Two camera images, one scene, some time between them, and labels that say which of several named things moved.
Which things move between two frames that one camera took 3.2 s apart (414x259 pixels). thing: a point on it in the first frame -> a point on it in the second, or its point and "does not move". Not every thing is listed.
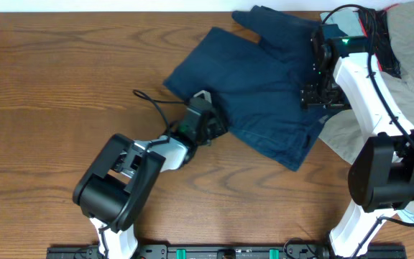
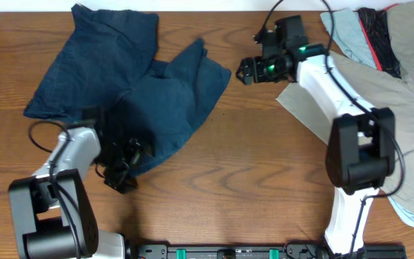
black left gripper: (216, 119) -> (117, 176)
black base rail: (229, 250) does not move
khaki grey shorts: (413, 29) does not move
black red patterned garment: (374, 23) does not move
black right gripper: (309, 96) -> (259, 75)
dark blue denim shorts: (259, 84) -> (108, 61)
